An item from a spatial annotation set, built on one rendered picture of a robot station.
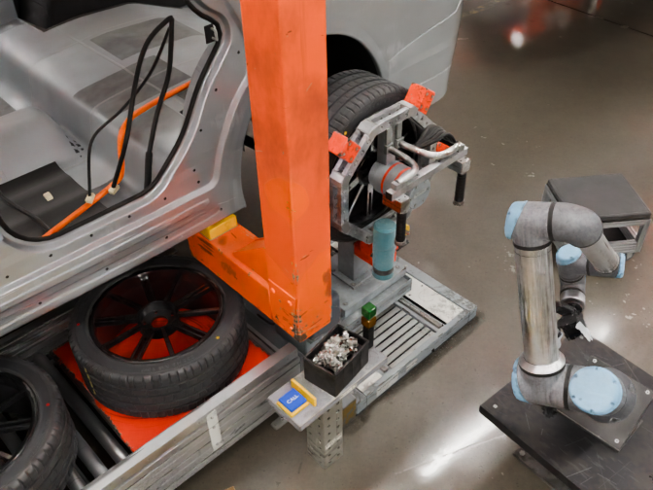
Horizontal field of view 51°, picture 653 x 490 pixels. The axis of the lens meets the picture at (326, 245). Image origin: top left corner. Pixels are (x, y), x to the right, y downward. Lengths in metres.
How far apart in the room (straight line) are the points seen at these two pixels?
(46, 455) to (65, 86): 1.57
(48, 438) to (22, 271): 0.54
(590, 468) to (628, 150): 2.61
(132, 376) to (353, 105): 1.22
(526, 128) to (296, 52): 3.09
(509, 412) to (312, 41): 1.50
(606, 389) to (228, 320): 1.32
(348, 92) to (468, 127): 2.22
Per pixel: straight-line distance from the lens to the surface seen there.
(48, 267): 2.38
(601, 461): 2.61
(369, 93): 2.55
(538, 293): 2.23
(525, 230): 2.13
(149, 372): 2.51
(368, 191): 2.79
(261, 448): 2.86
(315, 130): 2.00
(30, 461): 2.42
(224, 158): 2.55
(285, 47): 1.82
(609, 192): 3.70
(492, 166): 4.35
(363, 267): 3.13
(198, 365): 2.50
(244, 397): 2.59
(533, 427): 2.62
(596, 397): 2.38
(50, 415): 2.50
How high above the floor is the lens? 2.38
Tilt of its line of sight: 40 degrees down
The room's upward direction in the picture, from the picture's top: 1 degrees counter-clockwise
